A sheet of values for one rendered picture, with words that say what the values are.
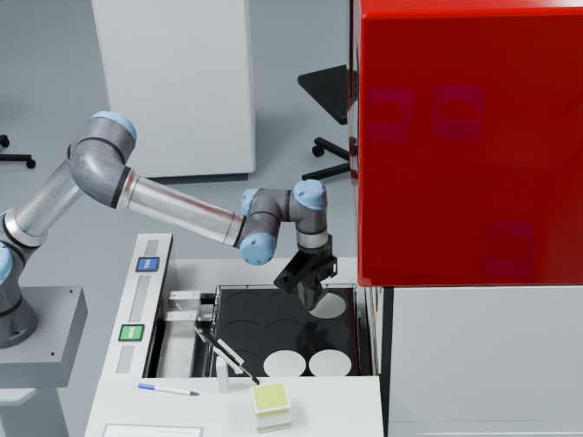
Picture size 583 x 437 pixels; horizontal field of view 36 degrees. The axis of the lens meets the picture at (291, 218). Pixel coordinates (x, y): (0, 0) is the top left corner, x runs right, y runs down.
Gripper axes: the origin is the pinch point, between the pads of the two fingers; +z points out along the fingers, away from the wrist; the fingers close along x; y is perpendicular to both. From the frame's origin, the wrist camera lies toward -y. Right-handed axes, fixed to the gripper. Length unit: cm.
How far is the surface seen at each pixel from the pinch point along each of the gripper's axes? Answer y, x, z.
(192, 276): -4.8, 42.0, 11.2
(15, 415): -62, 45, 25
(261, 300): -3.7, 13.2, 3.3
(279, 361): -15.4, -6.5, 3.2
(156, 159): 82, 190, 76
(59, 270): 14, 171, 93
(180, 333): -24.9, 19.9, 5.2
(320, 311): 3.8, -0.8, 3.1
